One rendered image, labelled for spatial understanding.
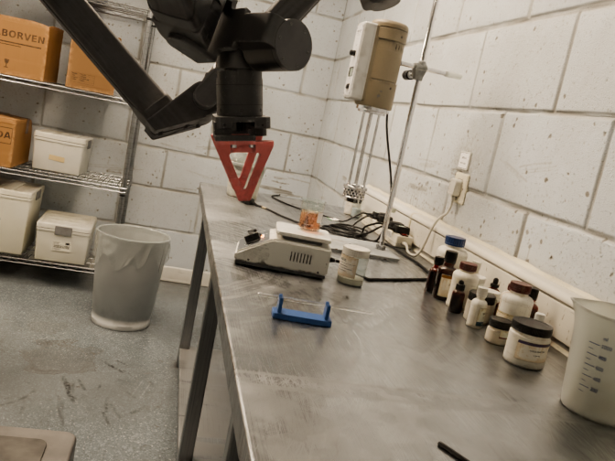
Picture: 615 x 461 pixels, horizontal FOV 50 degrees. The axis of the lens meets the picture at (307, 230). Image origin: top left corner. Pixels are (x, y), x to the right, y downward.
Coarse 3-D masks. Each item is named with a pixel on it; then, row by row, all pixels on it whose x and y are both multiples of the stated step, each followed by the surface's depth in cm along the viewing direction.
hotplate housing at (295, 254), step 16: (272, 240) 138; (288, 240) 140; (304, 240) 140; (240, 256) 138; (256, 256) 138; (272, 256) 138; (288, 256) 139; (304, 256) 139; (320, 256) 139; (288, 272) 139; (304, 272) 140; (320, 272) 139
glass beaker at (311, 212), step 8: (304, 200) 143; (312, 200) 142; (320, 200) 142; (304, 208) 143; (312, 208) 142; (320, 208) 143; (304, 216) 143; (312, 216) 142; (320, 216) 143; (304, 224) 143; (312, 224) 143; (320, 224) 145; (312, 232) 143
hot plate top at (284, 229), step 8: (280, 224) 146; (288, 224) 148; (280, 232) 138; (288, 232) 138; (296, 232) 140; (304, 232) 142; (320, 232) 146; (328, 232) 148; (312, 240) 139; (320, 240) 139; (328, 240) 139
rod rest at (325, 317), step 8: (280, 304) 108; (272, 312) 109; (280, 312) 108; (288, 312) 109; (296, 312) 110; (304, 312) 111; (328, 312) 109; (288, 320) 108; (296, 320) 108; (304, 320) 108; (312, 320) 108; (320, 320) 109; (328, 320) 109
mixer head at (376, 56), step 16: (368, 32) 170; (384, 32) 170; (400, 32) 170; (352, 48) 177; (368, 48) 171; (384, 48) 170; (400, 48) 172; (352, 64) 174; (368, 64) 171; (384, 64) 171; (400, 64) 175; (352, 80) 172; (368, 80) 172; (384, 80) 172; (352, 96) 172; (368, 96) 173; (384, 96) 173; (368, 112) 174; (384, 112) 175
